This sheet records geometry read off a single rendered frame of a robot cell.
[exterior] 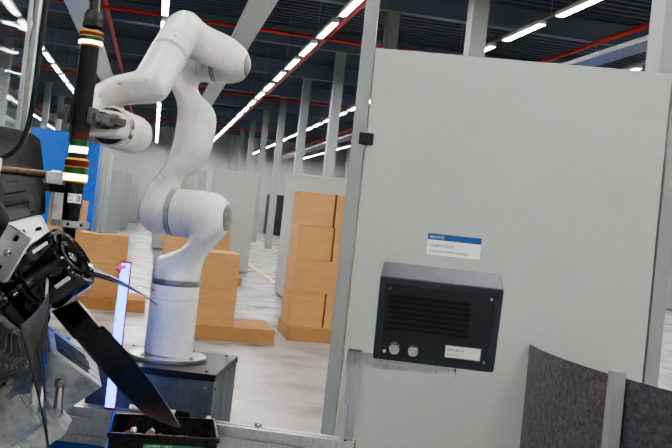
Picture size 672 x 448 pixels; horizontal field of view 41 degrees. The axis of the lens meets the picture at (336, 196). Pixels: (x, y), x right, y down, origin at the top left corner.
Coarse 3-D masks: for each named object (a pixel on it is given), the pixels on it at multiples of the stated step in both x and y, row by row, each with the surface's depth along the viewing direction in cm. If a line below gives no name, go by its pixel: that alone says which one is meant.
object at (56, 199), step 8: (48, 176) 163; (56, 176) 164; (48, 184) 163; (56, 184) 164; (56, 192) 164; (64, 192) 164; (56, 200) 164; (56, 208) 164; (48, 216) 166; (56, 216) 164; (56, 224) 164; (64, 224) 163; (72, 224) 164; (80, 224) 164; (88, 224) 167
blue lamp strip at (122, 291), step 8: (128, 264) 201; (128, 272) 201; (128, 280) 201; (120, 288) 201; (120, 296) 201; (120, 304) 201; (120, 312) 201; (120, 320) 201; (120, 328) 200; (120, 336) 200; (112, 384) 200; (112, 392) 200; (112, 400) 200
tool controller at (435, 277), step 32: (384, 288) 190; (416, 288) 189; (448, 288) 189; (480, 288) 188; (384, 320) 192; (416, 320) 190; (448, 320) 190; (480, 320) 189; (384, 352) 193; (416, 352) 190; (448, 352) 191; (480, 352) 191
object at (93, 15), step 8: (96, 0) 167; (96, 8) 167; (88, 16) 166; (96, 16) 166; (88, 24) 166; (96, 24) 166; (72, 184) 165; (80, 184) 166; (72, 192) 165; (80, 192) 166; (64, 200) 166; (72, 200) 165; (80, 200) 166; (64, 208) 166; (72, 208) 166; (80, 208) 167; (64, 216) 166; (72, 216) 166; (72, 232) 166
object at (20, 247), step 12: (12, 228) 150; (0, 240) 149; (12, 240) 151; (24, 240) 153; (0, 252) 149; (12, 252) 151; (24, 252) 153; (0, 264) 149; (12, 264) 151; (0, 276) 150
